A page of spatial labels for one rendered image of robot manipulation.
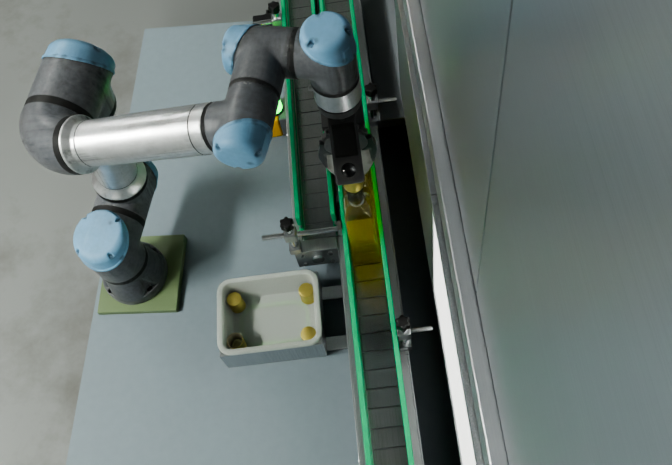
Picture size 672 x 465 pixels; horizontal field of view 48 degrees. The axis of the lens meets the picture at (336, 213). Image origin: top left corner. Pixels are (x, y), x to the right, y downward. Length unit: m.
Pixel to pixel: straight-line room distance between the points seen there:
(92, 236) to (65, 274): 1.21
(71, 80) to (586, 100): 1.03
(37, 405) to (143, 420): 1.02
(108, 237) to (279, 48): 0.69
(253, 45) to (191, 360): 0.85
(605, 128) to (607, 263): 0.07
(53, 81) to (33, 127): 0.09
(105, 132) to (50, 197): 1.87
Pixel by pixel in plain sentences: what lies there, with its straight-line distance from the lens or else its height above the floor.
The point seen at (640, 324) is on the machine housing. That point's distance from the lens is 0.36.
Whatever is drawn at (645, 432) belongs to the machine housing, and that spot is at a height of 1.95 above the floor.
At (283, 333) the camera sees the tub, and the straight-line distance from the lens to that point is 1.67.
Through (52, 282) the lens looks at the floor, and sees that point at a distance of 2.86.
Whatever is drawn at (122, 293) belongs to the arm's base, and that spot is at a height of 0.82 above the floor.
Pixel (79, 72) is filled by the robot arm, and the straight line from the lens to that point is 1.32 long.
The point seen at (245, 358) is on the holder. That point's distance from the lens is 1.64.
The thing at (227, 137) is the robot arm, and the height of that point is 1.51.
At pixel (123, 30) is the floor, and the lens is 3.44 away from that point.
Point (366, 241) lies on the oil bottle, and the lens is 1.51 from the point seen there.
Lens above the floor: 2.31
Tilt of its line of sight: 60 degrees down
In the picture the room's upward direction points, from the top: 14 degrees counter-clockwise
